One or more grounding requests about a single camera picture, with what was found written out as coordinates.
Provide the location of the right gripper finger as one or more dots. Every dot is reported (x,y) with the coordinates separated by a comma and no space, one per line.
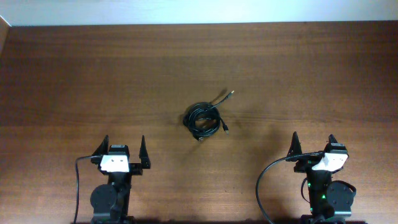
(295,146)
(332,144)

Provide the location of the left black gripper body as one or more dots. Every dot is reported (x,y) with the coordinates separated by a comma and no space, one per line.
(135,170)

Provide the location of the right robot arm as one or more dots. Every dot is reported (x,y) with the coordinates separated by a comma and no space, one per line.
(330,200)

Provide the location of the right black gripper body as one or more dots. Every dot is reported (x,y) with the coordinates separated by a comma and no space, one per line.
(305,165)

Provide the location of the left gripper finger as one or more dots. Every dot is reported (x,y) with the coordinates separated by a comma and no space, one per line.
(102,149)
(143,155)

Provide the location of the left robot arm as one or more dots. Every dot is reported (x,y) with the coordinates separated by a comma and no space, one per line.
(110,201)

